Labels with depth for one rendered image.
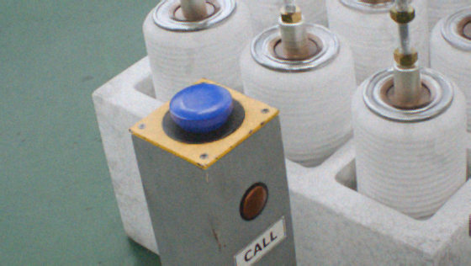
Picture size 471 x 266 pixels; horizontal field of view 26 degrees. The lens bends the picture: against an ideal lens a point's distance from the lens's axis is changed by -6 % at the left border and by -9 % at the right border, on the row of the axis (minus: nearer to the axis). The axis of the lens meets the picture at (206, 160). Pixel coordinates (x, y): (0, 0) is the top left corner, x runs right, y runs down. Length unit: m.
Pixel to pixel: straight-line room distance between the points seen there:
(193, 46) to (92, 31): 0.57
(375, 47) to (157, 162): 0.30
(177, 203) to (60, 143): 0.57
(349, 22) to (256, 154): 0.26
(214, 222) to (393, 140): 0.17
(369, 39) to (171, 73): 0.18
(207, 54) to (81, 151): 0.35
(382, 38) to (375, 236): 0.20
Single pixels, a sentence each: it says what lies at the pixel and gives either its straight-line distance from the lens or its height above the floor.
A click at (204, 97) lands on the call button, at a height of 0.33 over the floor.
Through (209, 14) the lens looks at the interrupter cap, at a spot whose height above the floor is 0.25.
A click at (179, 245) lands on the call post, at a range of 0.75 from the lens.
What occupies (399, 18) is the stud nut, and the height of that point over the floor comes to 0.33.
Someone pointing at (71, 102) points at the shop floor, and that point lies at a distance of 1.34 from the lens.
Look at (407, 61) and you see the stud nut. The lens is 0.80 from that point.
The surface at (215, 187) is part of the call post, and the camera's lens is 0.69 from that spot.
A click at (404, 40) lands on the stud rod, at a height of 0.30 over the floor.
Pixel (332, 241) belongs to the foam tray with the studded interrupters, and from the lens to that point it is 0.86.
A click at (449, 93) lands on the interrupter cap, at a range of 0.82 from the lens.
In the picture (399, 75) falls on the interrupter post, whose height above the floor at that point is 0.28.
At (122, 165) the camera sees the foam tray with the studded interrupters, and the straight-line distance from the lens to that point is 1.04.
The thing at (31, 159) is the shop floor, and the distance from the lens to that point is 1.27.
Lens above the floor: 0.72
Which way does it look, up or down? 37 degrees down
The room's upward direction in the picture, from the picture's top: 10 degrees counter-clockwise
